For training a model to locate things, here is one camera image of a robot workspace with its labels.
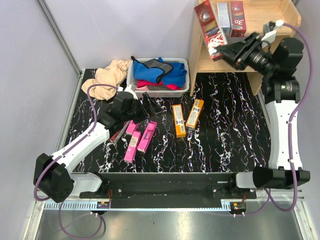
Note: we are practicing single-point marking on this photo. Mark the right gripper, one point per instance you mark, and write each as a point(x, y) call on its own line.
point(253, 42)

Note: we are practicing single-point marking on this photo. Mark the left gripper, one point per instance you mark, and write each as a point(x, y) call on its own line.
point(152, 109)

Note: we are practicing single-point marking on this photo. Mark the red 3D toothpaste box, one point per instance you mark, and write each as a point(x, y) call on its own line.
point(213, 34)
point(237, 19)

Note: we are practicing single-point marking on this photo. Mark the silver toothpaste box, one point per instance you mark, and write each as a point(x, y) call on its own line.
point(223, 17)

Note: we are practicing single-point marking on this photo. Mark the dark red toothpaste box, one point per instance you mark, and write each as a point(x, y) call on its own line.
point(114, 139)

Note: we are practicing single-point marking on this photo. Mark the pink toothpaste box small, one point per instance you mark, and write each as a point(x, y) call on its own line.
point(132, 147)

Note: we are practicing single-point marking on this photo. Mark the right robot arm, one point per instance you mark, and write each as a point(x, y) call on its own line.
point(282, 125)

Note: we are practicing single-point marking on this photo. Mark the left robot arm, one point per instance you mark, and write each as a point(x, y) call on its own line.
point(53, 174)

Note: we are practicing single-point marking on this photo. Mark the wooden shelf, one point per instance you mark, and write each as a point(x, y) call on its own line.
point(272, 19)

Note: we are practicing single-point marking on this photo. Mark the pink cloth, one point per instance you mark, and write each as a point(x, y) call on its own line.
point(140, 86)

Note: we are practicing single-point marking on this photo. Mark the magenta cloth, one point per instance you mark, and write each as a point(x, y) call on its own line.
point(160, 86)

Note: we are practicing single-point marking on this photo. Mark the yellow toothpaste box left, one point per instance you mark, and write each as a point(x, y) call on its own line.
point(178, 120)

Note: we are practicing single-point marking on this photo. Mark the yellow toothpaste box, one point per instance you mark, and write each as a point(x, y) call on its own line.
point(178, 120)
point(194, 114)

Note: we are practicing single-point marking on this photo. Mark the white plastic basket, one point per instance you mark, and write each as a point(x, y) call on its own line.
point(161, 93)

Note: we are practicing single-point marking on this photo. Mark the blue cloth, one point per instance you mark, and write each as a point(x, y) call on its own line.
point(157, 70)

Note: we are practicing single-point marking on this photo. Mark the yellow toothpaste box right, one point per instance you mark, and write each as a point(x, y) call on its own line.
point(194, 114)

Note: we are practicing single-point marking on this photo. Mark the beige cloth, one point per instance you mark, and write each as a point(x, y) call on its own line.
point(114, 74)

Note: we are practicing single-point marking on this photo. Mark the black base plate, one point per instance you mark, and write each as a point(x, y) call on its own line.
point(168, 191)

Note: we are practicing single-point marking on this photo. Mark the aluminium rail frame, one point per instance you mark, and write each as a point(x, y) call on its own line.
point(169, 217)

